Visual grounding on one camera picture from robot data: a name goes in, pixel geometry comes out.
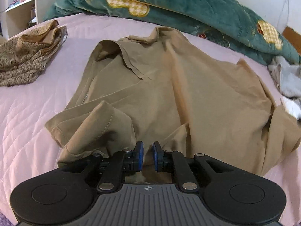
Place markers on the grey hoodie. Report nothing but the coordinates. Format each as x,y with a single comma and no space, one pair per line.
289,80

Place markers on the white desk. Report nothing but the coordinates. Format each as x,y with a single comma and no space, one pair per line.
14,18

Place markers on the wooden headboard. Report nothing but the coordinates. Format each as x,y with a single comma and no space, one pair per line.
292,37

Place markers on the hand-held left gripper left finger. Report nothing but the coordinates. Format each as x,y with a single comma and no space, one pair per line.
140,156

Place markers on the pink quilted bed sheet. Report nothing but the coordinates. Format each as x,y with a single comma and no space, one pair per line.
35,113

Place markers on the white garment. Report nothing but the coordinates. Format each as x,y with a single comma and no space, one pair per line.
292,107

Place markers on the green plush quilt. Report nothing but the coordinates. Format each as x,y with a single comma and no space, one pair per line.
199,9

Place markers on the brown knit sweater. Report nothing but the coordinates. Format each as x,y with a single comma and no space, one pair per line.
21,61

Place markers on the tan soft shirt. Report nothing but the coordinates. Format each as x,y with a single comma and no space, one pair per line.
188,87

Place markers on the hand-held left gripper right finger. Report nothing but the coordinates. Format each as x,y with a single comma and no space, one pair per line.
156,156

